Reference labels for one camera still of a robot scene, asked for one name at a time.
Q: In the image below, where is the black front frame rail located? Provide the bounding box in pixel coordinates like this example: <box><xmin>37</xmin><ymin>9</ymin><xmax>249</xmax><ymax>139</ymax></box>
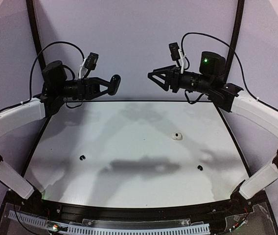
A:
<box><xmin>41</xmin><ymin>198</ymin><xmax>237</xmax><ymax>222</ymax></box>

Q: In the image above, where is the white slotted cable duct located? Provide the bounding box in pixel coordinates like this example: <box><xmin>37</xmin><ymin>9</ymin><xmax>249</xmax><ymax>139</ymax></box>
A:
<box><xmin>4</xmin><ymin>210</ymin><xmax>210</xmax><ymax>235</ymax></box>

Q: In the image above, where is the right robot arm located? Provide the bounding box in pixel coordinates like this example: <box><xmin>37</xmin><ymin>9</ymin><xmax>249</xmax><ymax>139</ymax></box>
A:
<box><xmin>148</xmin><ymin>51</ymin><xmax>278</xmax><ymax>202</ymax></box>

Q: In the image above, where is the black earbud charging case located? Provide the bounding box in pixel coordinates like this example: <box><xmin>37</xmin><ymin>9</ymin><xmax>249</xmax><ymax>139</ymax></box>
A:
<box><xmin>108</xmin><ymin>74</ymin><xmax>121</xmax><ymax>96</ymax></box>

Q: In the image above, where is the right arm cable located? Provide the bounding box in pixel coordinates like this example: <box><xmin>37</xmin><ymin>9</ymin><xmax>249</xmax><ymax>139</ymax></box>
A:
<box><xmin>180</xmin><ymin>32</ymin><xmax>278</xmax><ymax>120</ymax></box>

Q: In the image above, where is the black earbud left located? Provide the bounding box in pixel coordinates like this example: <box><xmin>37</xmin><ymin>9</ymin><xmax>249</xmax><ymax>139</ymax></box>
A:
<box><xmin>79</xmin><ymin>155</ymin><xmax>86</xmax><ymax>161</ymax></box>

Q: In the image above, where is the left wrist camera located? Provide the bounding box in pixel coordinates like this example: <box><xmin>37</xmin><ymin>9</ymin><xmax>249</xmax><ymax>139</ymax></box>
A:
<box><xmin>84</xmin><ymin>52</ymin><xmax>99</xmax><ymax>71</ymax></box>

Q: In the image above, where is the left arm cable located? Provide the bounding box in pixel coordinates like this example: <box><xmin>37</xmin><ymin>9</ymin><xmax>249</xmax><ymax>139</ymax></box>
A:
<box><xmin>0</xmin><ymin>41</ymin><xmax>86</xmax><ymax>113</ymax></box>

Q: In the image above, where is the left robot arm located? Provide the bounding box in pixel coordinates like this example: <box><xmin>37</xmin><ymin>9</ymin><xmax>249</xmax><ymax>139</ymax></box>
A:
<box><xmin>0</xmin><ymin>59</ymin><xmax>121</xmax><ymax>200</ymax></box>

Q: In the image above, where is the white earbud charging case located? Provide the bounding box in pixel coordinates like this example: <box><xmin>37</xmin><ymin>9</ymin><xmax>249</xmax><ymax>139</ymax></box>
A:
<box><xmin>171</xmin><ymin>133</ymin><xmax>183</xmax><ymax>141</ymax></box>

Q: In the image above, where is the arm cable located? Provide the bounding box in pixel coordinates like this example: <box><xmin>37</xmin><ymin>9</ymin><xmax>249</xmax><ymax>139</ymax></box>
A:
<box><xmin>0</xmin><ymin>41</ymin><xmax>86</xmax><ymax>113</ymax></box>
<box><xmin>180</xmin><ymin>32</ymin><xmax>278</xmax><ymax>120</ymax></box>

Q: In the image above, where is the left black frame post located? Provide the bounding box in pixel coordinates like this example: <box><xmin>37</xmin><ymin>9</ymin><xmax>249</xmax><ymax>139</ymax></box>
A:
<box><xmin>25</xmin><ymin>0</ymin><xmax>54</xmax><ymax>106</ymax></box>

